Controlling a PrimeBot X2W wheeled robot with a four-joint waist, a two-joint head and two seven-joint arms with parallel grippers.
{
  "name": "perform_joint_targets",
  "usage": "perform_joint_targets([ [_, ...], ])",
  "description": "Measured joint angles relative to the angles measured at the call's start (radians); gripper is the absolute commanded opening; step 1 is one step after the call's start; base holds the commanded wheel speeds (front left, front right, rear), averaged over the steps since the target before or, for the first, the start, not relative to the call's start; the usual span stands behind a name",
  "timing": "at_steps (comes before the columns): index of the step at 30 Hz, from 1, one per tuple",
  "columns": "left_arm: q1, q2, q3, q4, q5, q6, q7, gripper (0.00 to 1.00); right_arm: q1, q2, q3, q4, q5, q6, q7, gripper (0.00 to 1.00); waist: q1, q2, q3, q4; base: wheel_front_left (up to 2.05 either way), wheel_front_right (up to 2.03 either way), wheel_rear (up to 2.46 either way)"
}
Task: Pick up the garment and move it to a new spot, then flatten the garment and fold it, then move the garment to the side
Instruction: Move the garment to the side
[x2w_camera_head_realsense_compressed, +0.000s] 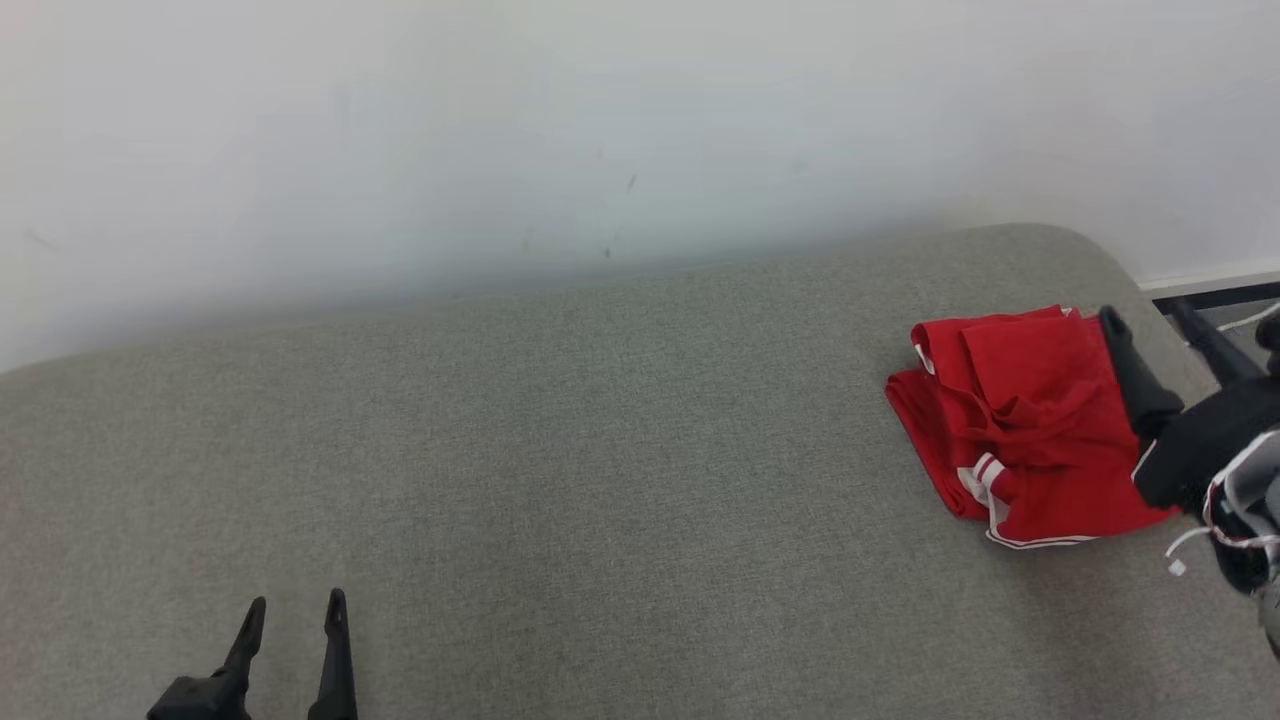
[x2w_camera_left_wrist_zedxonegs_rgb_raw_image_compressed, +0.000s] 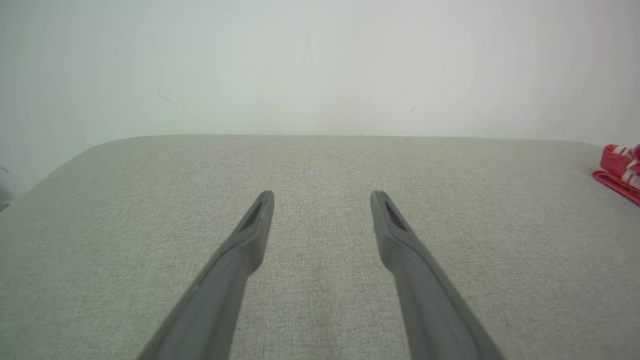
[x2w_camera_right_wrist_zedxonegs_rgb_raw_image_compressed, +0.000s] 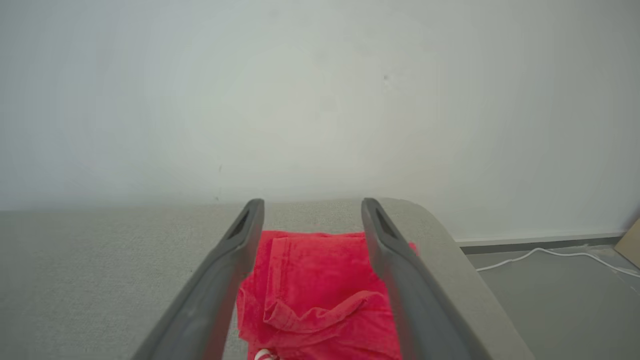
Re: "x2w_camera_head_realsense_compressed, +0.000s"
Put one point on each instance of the red Bulls basketball shorts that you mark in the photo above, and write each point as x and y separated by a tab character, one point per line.
1050	400

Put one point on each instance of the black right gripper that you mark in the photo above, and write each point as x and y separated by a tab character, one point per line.
1210	430

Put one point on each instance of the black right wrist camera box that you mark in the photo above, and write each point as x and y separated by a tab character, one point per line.
1270	340

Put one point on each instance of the red Bulls jersey white sleeves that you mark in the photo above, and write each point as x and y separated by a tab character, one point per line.
925	440

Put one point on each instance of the dark baseboard strip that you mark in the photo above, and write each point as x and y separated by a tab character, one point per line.
1230	293

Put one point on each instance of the grey fabric sofa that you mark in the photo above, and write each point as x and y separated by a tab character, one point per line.
500	480

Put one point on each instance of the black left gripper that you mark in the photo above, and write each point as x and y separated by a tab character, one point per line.
200	700

